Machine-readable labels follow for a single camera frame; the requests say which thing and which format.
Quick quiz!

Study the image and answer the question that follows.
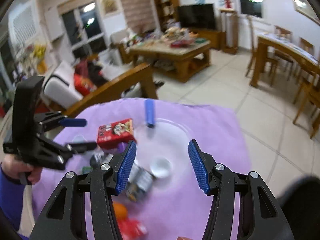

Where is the purple table cloth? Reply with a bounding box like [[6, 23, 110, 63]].
[[31, 97, 252, 240]]

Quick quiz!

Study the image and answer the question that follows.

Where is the wooden coffee table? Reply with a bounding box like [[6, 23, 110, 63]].
[[130, 40, 211, 83]]

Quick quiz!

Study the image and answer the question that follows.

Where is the wooden dining table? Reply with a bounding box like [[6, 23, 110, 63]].
[[249, 33, 320, 88]]

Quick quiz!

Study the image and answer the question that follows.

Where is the left hand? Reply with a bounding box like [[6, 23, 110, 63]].
[[1, 154, 43, 185]]

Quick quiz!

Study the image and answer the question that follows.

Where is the purple left sleeve forearm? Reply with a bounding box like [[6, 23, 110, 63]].
[[0, 168, 25, 231]]

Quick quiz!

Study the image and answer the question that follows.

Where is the black flat television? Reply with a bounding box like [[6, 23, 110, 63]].
[[176, 4, 216, 30]]

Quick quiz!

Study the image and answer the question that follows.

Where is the wooden sofa armrest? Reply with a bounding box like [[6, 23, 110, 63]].
[[63, 63, 158, 118]]

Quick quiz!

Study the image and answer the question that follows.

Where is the black round trash bin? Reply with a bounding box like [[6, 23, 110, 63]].
[[277, 176, 320, 239]]

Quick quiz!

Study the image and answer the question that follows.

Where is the wooden bookshelf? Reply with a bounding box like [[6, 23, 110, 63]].
[[154, 0, 180, 31]]

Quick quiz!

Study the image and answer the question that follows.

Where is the white bottle cap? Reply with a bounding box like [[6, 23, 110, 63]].
[[150, 157, 172, 179]]

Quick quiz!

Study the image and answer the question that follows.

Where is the blue plastic strip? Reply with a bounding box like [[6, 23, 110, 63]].
[[144, 99, 155, 128]]

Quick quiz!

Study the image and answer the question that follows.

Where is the wooden dining chair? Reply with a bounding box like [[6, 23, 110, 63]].
[[245, 15, 278, 88]]

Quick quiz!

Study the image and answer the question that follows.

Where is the tall wooden plant stand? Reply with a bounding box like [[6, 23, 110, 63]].
[[219, 8, 239, 55]]

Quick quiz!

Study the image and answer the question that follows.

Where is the framed floral picture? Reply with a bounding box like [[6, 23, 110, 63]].
[[293, 0, 320, 25]]

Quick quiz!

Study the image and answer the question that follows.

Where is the red cartoon milk carton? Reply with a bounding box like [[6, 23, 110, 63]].
[[97, 118, 136, 150]]

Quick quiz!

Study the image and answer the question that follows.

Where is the orange fruit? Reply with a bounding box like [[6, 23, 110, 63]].
[[113, 202, 128, 220]]

